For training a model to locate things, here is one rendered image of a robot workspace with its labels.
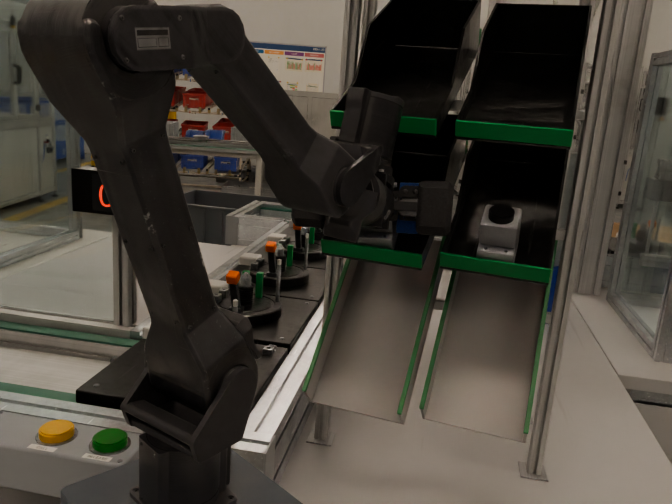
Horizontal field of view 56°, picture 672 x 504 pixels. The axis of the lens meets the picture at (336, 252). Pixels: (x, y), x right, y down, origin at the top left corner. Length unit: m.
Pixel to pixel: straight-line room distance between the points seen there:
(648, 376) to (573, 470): 0.48
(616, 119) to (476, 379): 1.23
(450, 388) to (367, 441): 0.23
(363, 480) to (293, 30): 10.71
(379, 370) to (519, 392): 0.18
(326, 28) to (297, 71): 0.87
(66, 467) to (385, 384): 0.40
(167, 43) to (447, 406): 0.61
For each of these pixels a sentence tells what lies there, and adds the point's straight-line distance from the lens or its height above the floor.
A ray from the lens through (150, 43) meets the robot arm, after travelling 0.38.
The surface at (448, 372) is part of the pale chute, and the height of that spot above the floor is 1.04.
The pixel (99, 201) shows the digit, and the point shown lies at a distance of 1.09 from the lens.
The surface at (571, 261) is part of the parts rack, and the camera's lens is 0.91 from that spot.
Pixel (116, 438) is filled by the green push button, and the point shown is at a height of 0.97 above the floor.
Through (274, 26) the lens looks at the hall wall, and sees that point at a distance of 11.46.
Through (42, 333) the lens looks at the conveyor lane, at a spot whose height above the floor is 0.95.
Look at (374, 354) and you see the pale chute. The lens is 0.87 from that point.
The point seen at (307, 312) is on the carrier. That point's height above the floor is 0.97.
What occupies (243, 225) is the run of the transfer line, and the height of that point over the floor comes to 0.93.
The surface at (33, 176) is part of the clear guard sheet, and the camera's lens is 1.22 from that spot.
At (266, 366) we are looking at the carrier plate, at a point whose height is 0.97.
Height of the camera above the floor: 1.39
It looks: 14 degrees down
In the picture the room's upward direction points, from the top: 4 degrees clockwise
